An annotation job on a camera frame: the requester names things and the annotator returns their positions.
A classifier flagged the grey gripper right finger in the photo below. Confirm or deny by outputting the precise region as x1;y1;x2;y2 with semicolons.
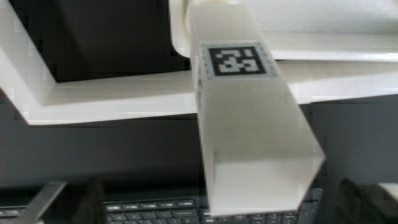
335;179;398;224

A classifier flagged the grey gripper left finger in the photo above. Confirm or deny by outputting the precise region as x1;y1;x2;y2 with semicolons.
8;178;107;224

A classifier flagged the white desk leg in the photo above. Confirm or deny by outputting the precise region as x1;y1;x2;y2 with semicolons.
187;0;326;216

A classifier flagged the white desk top panel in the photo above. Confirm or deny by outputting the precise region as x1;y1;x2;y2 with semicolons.
169;0;398;62

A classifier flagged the black computer keyboard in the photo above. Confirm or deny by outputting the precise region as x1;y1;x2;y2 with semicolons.
0;188;326;224

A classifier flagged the white U-shaped fence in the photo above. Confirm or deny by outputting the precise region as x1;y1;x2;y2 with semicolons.
0;0;398;125

